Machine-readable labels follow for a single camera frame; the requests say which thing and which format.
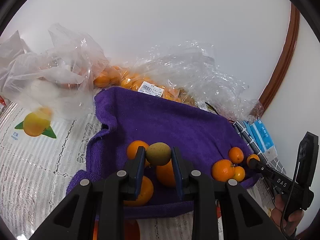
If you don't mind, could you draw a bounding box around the yellow-green round fruit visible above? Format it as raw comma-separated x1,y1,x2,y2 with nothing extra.
146,142,172,166

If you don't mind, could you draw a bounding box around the clear bag of oranges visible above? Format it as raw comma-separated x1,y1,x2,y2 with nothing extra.
94,65,196,106

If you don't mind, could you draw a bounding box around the small mandarin orange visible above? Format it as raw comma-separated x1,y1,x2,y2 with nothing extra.
232,166,246,183
228,147,244,164

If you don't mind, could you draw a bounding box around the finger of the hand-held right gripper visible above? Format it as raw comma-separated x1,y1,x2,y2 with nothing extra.
248,158,276,180

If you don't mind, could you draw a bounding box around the crinkled clear plastic wrap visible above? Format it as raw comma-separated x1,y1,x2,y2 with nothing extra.
120,40,264,123

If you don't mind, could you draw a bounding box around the brown wooden door frame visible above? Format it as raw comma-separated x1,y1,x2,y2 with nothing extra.
258,2,300,106

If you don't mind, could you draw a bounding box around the purple towel covered tray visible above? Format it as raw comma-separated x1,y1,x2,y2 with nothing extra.
66,86,261,218

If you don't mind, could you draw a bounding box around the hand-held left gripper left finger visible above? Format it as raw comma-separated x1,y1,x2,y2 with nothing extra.
30,146,146,240

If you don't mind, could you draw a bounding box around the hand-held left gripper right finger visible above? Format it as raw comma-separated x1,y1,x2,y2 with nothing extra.
171,146,288,240

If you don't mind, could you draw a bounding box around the blue checkered cloth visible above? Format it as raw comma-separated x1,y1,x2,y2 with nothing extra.
233,120,287,178

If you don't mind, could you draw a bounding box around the person's right hand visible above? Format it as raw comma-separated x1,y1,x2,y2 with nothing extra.
271,194,305,233

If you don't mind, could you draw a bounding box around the clear plastic bag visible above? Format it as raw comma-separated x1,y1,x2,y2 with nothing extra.
4,24,111,120

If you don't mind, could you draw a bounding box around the large mandarin orange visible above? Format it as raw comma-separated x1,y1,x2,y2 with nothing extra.
211,159,236,183
126,140,150,167
124,176,154,207
155,160,177,188

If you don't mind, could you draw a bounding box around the oval mandarin orange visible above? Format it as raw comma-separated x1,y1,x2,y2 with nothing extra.
247,154,261,168

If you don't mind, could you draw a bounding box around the blue tissue pack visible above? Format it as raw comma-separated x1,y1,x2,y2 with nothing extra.
249,119,277,161

